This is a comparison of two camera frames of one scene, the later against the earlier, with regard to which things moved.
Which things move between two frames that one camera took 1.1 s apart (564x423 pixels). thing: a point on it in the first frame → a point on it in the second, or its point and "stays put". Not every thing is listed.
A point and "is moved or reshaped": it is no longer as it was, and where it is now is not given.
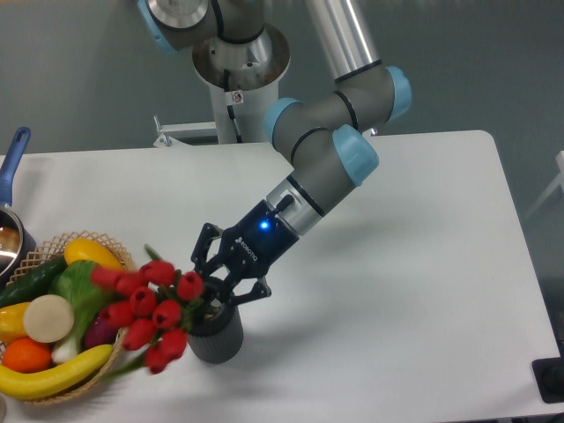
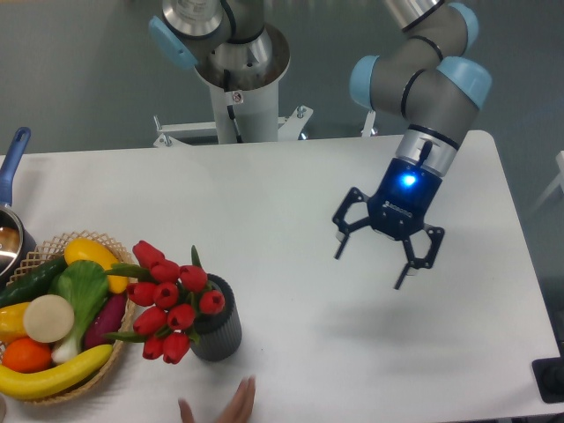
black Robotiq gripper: x=250 y=245 → x=397 y=208
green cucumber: x=35 y=281 stays put
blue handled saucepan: x=18 y=247 stays put
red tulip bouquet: x=151 y=307 is moved or reshaped
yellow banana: x=25 y=386 stays put
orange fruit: x=26 y=355 stays put
